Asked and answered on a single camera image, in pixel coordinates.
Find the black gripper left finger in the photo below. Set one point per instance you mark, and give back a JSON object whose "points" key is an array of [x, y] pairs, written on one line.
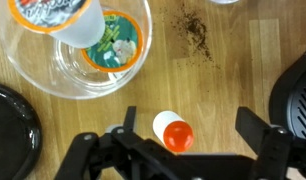
{"points": [[103, 156]]}

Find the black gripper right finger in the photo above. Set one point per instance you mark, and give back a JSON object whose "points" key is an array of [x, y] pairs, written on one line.
{"points": [[276, 150]]}

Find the white bottle orange cap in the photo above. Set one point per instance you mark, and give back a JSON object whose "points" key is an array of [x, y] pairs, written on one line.
{"points": [[174, 133]]}

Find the black round pot lid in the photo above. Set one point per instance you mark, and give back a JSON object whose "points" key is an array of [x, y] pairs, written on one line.
{"points": [[13, 133]]}

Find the black coffee machine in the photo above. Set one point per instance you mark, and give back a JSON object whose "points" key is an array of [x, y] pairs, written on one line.
{"points": [[296, 100]]}

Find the coffee pod green foil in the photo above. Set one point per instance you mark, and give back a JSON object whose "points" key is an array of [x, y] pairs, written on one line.
{"points": [[116, 46]]}

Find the clear glass bowl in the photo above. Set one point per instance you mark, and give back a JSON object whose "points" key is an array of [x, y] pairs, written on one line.
{"points": [[36, 66]]}

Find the spilled coffee grounds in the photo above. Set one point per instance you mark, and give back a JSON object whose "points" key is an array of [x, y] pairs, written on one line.
{"points": [[196, 31]]}

